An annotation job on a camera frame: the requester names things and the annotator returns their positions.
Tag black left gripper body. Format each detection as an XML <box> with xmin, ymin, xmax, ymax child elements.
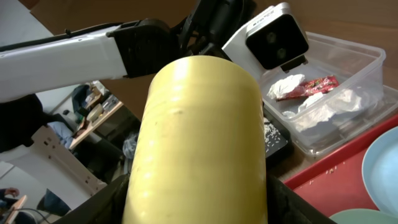
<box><xmin>174</xmin><ymin>0</ymin><xmax>257</xmax><ymax>60</ymax></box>

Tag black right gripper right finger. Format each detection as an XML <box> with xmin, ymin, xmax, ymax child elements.
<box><xmin>266</xmin><ymin>175</ymin><xmax>336</xmax><ymax>224</ymax></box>

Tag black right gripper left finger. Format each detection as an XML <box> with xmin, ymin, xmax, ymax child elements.
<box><xmin>53</xmin><ymin>174</ymin><xmax>129</xmax><ymax>224</ymax></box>

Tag rice and food leftovers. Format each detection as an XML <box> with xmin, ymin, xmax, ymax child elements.
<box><xmin>263</xmin><ymin>117</ymin><xmax>288</xmax><ymax>156</ymax></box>

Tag white napkin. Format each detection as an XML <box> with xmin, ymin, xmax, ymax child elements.
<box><xmin>267</xmin><ymin>74</ymin><xmax>305</xmax><ymax>100</ymax></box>
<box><xmin>282</xmin><ymin>87</ymin><xmax>380</xmax><ymax>132</ymax></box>

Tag yellow cup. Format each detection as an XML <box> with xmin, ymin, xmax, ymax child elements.
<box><xmin>122</xmin><ymin>56</ymin><xmax>267</xmax><ymax>224</ymax></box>

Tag red snack wrapper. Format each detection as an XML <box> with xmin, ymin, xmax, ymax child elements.
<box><xmin>276</xmin><ymin>75</ymin><xmax>339</xmax><ymax>101</ymax></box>

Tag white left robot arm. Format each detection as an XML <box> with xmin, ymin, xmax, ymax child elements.
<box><xmin>1</xmin><ymin>1</ymin><xmax>256</xmax><ymax>102</ymax></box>

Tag black food waste bin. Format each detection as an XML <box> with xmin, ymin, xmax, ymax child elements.
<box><xmin>263</xmin><ymin>107</ymin><xmax>294</xmax><ymax>169</ymax></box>

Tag clear plastic waste bin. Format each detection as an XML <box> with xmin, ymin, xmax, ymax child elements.
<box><xmin>259</xmin><ymin>33</ymin><xmax>397</xmax><ymax>157</ymax></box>

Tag red plastic tray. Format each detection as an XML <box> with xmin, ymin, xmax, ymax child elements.
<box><xmin>284</xmin><ymin>115</ymin><xmax>397</xmax><ymax>217</ymax></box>

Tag green bowl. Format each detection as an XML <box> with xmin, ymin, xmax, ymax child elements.
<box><xmin>330</xmin><ymin>208</ymin><xmax>397</xmax><ymax>224</ymax></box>

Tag background wooden desk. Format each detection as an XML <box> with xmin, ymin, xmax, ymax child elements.
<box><xmin>69</xmin><ymin>101</ymin><xmax>124</xmax><ymax>150</ymax></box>

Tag light blue plate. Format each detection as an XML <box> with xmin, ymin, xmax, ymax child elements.
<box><xmin>362</xmin><ymin>127</ymin><xmax>398</xmax><ymax>217</ymax></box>

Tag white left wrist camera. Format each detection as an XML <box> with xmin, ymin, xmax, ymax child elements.
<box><xmin>222</xmin><ymin>2</ymin><xmax>309</xmax><ymax>80</ymax></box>

